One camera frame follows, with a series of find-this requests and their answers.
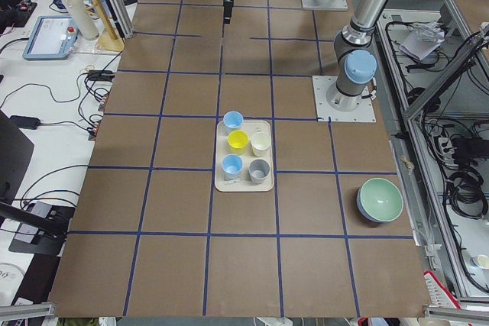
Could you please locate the light blue cup far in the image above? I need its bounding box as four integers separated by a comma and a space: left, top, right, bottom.
222, 111, 244, 134

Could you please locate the light blue cup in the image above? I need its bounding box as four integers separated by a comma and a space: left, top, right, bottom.
222, 154, 243, 180
222, 111, 244, 134

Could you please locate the yellow plastic cup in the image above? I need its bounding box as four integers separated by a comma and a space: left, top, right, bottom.
228, 130, 248, 155

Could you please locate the pale green white cup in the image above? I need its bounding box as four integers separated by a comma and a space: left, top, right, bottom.
251, 131, 271, 157

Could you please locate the light blue cup near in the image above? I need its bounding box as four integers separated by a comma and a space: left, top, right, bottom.
222, 154, 243, 180

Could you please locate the grey plastic cup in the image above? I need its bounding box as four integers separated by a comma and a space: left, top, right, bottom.
248, 159, 270, 184

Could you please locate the wooden mug tree stand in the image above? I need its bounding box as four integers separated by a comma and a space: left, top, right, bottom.
92, 0, 125, 53

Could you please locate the beige water bottle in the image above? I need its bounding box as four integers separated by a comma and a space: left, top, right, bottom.
61, 0, 99, 40

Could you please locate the cream plastic tray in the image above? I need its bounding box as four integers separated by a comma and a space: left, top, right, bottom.
215, 120, 274, 192

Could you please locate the blue teach pendant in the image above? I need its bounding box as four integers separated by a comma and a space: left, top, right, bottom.
23, 16, 78, 60

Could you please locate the black power adapter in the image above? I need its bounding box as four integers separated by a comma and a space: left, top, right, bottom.
9, 115, 41, 130

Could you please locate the green blue bowl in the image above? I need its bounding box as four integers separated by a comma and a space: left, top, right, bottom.
356, 177, 404, 223

